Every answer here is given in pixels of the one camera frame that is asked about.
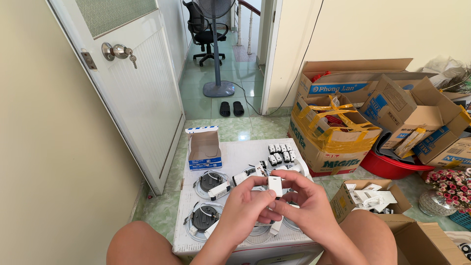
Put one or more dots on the white LED driver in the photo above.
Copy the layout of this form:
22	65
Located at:
219	190
211	229
240	178
276	226

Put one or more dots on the white door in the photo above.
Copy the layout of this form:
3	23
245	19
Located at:
139	103

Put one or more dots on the heap of white plastic parts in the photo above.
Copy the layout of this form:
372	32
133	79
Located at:
371	198

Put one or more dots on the plain open cardboard box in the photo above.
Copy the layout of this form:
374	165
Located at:
423	243

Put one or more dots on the person's right leg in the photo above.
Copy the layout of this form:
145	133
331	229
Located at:
368	235

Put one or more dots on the white stair railing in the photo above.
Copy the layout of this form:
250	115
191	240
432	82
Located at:
239	25

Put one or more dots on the small open cardboard box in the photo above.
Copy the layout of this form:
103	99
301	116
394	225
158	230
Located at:
340	204

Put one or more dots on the wide open cardboard carton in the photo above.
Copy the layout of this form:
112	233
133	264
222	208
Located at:
353	81

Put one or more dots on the black office chair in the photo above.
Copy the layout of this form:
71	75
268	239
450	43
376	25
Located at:
204	35

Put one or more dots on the blue plastic basket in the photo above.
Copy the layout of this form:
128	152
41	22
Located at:
461	220

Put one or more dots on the grey standing fan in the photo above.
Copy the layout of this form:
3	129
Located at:
218	88

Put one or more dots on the person's right hand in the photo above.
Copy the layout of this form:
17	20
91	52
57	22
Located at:
312	209

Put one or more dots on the yellow-taped cardboard carton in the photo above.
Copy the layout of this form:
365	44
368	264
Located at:
331	147

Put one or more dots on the white round downlight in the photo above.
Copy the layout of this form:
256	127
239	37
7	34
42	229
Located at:
298	167

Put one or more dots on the grey cloth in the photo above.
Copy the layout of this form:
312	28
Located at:
382	145

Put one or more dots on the crumpled plastic bag heap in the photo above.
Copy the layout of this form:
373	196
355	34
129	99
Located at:
447	71

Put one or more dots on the silver door knob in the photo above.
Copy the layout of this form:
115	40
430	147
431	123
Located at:
117	51

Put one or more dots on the pink flowers in glass vase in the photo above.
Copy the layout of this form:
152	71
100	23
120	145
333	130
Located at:
447	187

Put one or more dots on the person's left hand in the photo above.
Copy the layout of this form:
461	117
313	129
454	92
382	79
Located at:
239	206

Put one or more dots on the black slipper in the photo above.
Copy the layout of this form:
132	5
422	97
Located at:
225	109
238	109

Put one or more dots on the group of white switch modules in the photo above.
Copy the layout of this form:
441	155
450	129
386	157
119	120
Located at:
281	154

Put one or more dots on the labelled brown cardboard carton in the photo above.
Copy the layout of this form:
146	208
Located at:
454	152

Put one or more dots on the blue-print open cardboard carton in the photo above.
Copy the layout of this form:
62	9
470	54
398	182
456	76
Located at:
412	110

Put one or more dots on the person's left leg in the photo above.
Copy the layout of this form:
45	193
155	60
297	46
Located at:
139	244

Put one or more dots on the small open blue-white box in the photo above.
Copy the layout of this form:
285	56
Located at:
204	149

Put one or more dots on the single white switch module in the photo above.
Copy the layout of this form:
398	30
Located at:
275	186

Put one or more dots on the person's leg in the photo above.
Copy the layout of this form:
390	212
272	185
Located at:
139	244
368	235

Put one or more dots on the large white carton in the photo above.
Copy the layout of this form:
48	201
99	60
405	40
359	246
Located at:
235	154

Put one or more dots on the red plastic basin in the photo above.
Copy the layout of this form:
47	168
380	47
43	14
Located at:
386	167

